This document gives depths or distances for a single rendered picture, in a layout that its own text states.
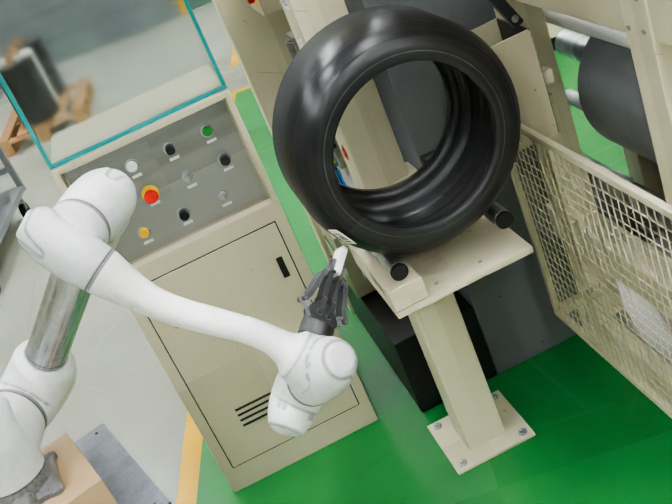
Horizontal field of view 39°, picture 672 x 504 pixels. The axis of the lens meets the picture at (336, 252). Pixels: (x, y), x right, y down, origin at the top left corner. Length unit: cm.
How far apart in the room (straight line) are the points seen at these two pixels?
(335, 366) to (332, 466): 147
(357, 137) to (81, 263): 88
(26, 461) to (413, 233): 104
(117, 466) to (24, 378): 35
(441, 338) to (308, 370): 105
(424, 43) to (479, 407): 129
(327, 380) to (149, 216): 123
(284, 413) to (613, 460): 124
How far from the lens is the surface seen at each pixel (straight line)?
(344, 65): 203
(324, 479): 316
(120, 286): 190
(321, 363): 174
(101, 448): 263
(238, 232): 285
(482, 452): 299
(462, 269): 231
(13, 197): 671
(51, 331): 227
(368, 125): 246
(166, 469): 359
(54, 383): 238
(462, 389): 289
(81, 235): 191
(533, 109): 255
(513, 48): 249
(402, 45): 205
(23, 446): 233
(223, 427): 314
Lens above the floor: 197
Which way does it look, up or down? 27 degrees down
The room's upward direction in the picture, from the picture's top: 23 degrees counter-clockwise
